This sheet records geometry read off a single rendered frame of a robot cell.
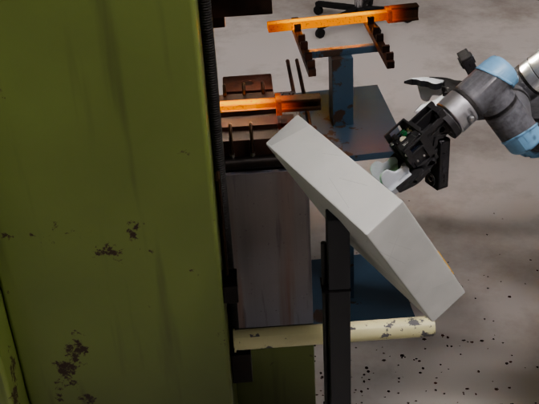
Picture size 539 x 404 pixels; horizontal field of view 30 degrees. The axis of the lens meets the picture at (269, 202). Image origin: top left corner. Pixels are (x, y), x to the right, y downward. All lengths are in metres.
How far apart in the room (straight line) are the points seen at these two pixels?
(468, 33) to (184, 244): 3.31
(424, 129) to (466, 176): 2.00
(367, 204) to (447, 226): 2.03
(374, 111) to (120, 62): 1.33
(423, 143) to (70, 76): 0.66
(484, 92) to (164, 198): 0.63
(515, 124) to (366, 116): 1.02
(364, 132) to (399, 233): 1.26
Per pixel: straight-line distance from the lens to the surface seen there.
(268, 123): 2.23
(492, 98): 1.94
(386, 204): 1.59
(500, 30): 5.12
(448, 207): 3.72
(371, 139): 2.82
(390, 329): 2.20
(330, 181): 1.67
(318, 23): 2.88
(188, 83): 1.77
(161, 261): 1.98
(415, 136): 1.88
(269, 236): 2.29
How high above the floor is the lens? 2.07
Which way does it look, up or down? 34 degrees down
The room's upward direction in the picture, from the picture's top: 3 degrees counter-clockwise
